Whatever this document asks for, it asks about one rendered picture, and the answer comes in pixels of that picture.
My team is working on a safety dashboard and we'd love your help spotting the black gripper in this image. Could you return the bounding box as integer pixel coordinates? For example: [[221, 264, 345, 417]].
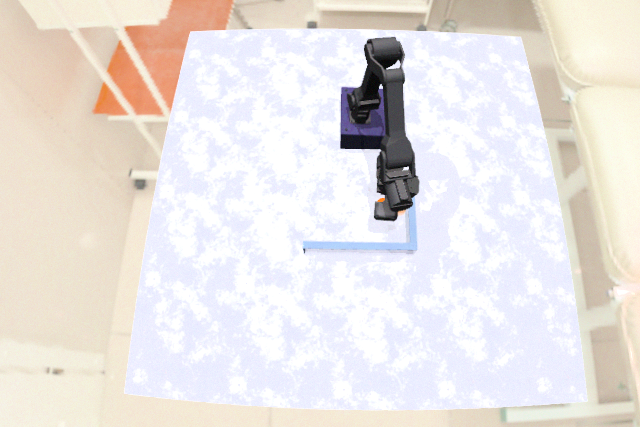
[[374, 155, 398, 222]]

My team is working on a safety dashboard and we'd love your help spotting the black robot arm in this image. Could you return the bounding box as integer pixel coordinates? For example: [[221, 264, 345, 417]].
[[347, 36, 420, 212]]

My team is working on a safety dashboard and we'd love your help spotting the light blue l-shaped wall top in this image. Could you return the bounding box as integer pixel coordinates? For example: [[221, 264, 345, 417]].
[[303, 197, 417, 254]]

